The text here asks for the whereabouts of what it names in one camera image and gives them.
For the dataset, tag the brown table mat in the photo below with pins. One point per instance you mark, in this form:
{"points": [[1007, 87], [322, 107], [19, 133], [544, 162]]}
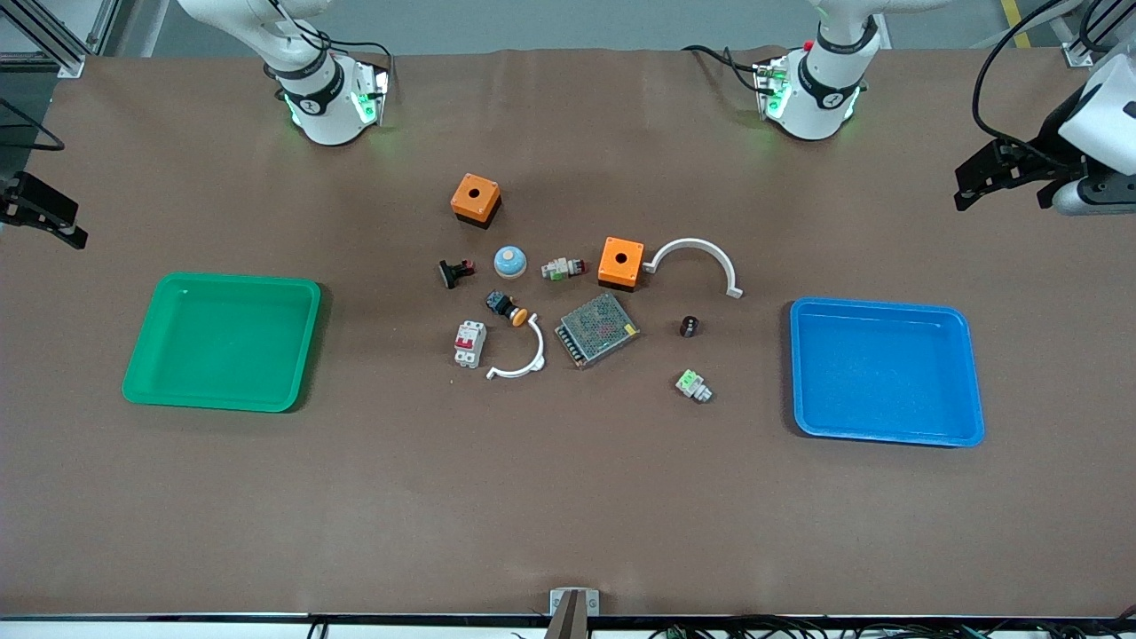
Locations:
{"points": [[568, 497]]}

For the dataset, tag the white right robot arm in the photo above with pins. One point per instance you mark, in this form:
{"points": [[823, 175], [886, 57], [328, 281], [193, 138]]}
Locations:
{"points": [[324, 115]]}

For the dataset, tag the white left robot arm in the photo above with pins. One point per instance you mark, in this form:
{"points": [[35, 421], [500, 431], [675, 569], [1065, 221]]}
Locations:
{"points": [[812, 111]]}

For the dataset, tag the small white curved bracket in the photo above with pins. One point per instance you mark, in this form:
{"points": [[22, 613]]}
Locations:
{"points": [[540, 348]]}

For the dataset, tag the large white curved bracket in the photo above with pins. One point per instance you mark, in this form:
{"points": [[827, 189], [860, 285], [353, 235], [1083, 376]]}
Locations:
{"points": [[692, 242]]}

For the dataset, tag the green white switch block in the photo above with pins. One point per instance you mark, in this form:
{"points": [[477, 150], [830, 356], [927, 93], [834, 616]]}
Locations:
{"points": [[692, 385]]}

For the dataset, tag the blue dome button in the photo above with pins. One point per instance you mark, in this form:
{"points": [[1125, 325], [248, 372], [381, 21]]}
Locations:
{"points": [[510, 262]]}

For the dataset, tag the orange mushroom push button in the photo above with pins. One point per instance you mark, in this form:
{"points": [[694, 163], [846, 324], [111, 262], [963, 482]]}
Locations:
{"points": [[506, 308]]}

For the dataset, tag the black red push switch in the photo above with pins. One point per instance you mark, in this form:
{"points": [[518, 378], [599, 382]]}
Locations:
{"points": [[454, 272]]}

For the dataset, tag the green plastic tray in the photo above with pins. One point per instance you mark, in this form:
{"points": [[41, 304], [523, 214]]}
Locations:
{"points": [[222, 346]]}

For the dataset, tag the blue plastic tray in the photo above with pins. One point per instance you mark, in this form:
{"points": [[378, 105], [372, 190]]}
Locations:
{"points": [[887, 382]]}

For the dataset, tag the metal table edge bracket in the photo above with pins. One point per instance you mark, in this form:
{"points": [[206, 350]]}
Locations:
{"points": [[574, 612]]}

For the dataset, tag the small black capacitor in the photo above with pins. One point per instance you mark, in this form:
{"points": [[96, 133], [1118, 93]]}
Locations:
{"points": [[689, 327]]}

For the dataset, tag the metal mesh power supply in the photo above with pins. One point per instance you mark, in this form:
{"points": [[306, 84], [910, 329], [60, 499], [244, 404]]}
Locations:
{"points": [[596, 330]]}

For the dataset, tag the aluminium frame profile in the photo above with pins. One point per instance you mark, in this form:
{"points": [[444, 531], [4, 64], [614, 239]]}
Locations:
{"points": [[1078, 53], [53, 49]]}

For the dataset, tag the orange button box black base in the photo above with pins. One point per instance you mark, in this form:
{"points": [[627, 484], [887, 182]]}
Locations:
{"points": [[621, 257], [475, 193]]}

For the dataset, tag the white green red selector switch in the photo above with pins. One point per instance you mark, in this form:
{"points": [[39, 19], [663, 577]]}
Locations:
{"points": [[561, 268]]}

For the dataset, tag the white red circuit breaker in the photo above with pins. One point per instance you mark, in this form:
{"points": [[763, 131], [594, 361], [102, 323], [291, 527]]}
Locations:
{"points": [[470, 344]]}

